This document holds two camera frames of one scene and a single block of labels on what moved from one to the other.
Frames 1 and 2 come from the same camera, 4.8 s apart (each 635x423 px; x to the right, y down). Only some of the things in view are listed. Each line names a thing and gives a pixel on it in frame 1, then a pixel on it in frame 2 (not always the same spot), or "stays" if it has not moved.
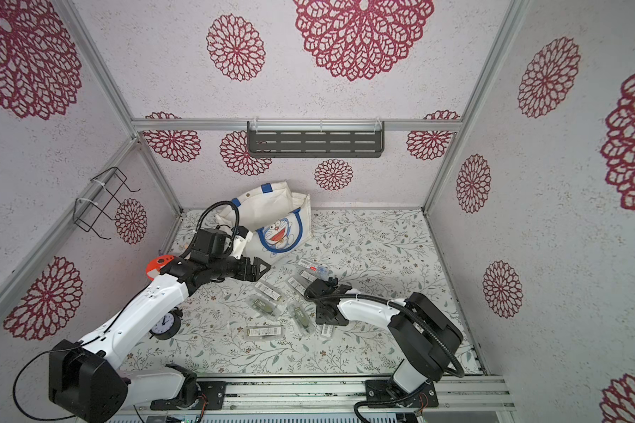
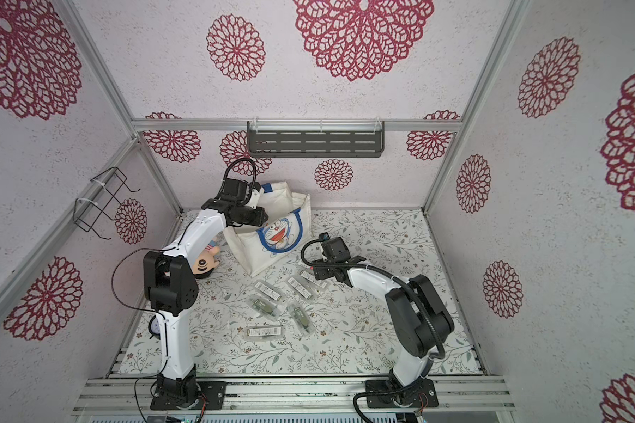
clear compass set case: x=308 y=275 stays
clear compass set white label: x=268 y=292 stays
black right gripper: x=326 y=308 -> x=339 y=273
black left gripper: x=246 y=275 -> x=259 y=220
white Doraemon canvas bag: x=279 y=220 stays
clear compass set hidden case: x=299 y=286 stays
